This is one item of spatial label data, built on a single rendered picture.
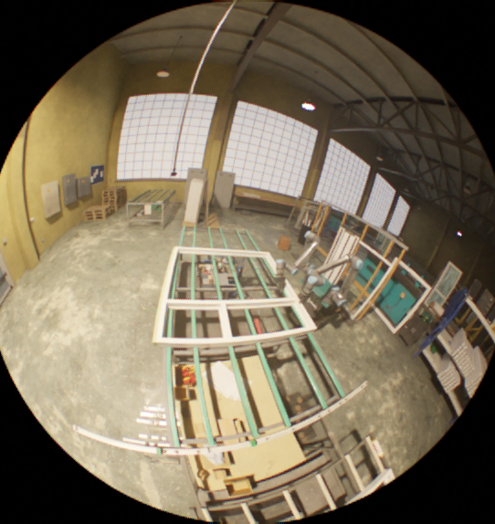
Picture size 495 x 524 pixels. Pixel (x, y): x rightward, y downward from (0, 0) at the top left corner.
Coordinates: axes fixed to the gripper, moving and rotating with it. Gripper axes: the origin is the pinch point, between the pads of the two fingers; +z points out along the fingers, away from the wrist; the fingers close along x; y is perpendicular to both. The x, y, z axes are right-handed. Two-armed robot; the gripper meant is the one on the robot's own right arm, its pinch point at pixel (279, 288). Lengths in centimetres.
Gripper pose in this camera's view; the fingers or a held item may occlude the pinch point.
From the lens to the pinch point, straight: 194.8
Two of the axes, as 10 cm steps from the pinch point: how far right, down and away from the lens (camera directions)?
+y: 2.9, -0.6, -9.5
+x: 9.6, 0.2, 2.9
